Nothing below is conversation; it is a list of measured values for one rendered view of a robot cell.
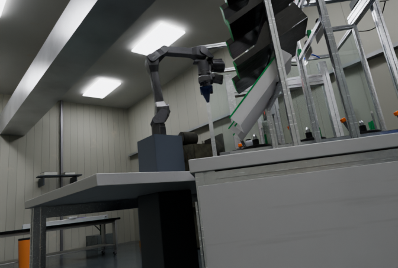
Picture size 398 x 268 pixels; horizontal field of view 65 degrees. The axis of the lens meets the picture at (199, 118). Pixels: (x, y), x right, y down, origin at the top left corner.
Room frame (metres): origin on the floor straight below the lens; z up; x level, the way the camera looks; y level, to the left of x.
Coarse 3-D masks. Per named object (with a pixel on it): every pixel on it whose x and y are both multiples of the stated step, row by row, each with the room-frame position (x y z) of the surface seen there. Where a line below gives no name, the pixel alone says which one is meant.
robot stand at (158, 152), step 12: (144, 144) 1.28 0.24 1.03; (156, 144) 1.23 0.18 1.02; (168, 144) 1.27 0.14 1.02; (180, 144) 1.31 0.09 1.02; (144, 156) 1.29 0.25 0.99; (156, 156) 1.23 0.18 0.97; (168, 156) 1.26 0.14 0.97; (180, 156) 1.30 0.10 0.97; (144, 168) 1.29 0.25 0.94; (156, 168) 1.22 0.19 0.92; (168, 168) 1.26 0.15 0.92; (180, 168) 1.30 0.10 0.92
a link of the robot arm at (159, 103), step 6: (156, 60) 1.29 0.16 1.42; (150, 66) 1.29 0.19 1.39; (156, 66) 1.30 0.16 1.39; (150, 72) 1.30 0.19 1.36; (156, 72) 1.31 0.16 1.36; (150, 78) 1.32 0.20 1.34; (156, 78) 1.31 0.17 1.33; (156, 84) 1.30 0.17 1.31; (156, 90) 1.30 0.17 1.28; (156, 96) 1.30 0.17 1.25; (162, 96) 1.31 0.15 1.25; (156, 102) 1.30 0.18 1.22; (162, 102) 1.31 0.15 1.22; (156, 108) 1.29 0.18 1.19; (162, 108) 1.29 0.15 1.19; (168, 108) 1.30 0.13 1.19; (168, 114) 1.30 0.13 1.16
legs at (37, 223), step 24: (168, 192) 1.24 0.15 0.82; (48, 216) 1.25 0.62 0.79; (144, 216) 1.29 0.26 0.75; (168, 216) 1.23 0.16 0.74; (192, 216) 1.31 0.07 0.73; (144, 240) 1.30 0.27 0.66; (168, 240) 1.23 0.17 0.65; (192, 240) 1.30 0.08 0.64; (144, 264) 1.31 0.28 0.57; (168, 264) 1.22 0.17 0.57; (192, 264) 1.29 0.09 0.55
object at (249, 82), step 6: (288, 48) 1.08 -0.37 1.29; (294, 48) 1.11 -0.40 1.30; (294, 54) 1.17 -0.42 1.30; (264, 66) 1.11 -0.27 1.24; (258, 72) 1.13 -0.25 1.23; (234, 78) 1.11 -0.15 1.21; (246, 78) 1.12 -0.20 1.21; (252, 78) 1.16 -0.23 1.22; (234, 84) 1.14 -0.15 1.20; (240, 84) 1.15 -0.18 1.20; (246, 84) 1.18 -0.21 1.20; (252, 84) 1.22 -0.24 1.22; (240, 90) 1.20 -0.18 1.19
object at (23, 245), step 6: (18, 240) 5.55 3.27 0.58; (24, 240) 5.50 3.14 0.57; (18, 246) 5.55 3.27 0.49; (24, 246) 5.50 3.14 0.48; (18, 252) 5.56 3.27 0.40; (24, 252) 5.50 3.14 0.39; (18, 258) 5.57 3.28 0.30; (24, 258) 5.51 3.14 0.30; (18, 264) 5.58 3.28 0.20; (24, 264) 5.51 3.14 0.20
